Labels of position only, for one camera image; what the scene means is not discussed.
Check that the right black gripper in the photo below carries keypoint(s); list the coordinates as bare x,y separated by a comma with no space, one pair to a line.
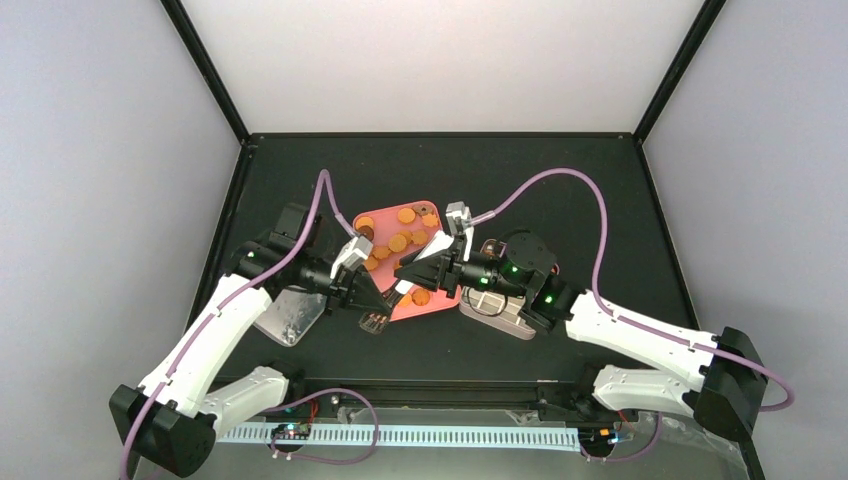
442,266

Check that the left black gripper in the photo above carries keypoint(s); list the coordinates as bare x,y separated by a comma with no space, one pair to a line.
356,288

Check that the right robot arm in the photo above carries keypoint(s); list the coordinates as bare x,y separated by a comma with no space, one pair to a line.
718,380

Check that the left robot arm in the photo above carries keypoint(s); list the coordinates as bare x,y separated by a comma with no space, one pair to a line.
172,418

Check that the chocolate chip cookie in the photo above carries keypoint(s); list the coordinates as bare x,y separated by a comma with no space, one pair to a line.
421,297

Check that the orange flower cookie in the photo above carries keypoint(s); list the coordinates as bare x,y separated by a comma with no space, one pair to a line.
430,220

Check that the large round sandwich cookie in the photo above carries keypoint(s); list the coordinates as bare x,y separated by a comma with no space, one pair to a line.
398,243

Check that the dark chocolate round cookie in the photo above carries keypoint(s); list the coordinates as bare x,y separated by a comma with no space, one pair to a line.
366,231

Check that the round orange cracker cookie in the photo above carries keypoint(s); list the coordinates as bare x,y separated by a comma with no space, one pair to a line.
406,215

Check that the clear plastic tin lid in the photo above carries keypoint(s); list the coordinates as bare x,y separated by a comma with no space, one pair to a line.
290,316

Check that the white divided cookie tin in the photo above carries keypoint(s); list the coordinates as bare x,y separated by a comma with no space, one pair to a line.
497,311

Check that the left base circuit board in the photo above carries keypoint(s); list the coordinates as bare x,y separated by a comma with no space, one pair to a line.
291,432

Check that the base circuit board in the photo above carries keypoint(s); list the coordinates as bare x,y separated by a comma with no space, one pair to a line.
291,432
602,436

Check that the right base circuit board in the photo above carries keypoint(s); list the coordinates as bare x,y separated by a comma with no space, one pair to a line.
602,436

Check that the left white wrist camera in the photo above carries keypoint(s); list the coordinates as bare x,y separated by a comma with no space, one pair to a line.
352,255

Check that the white slotted cable duct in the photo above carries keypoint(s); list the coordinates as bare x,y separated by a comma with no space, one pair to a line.
488,437

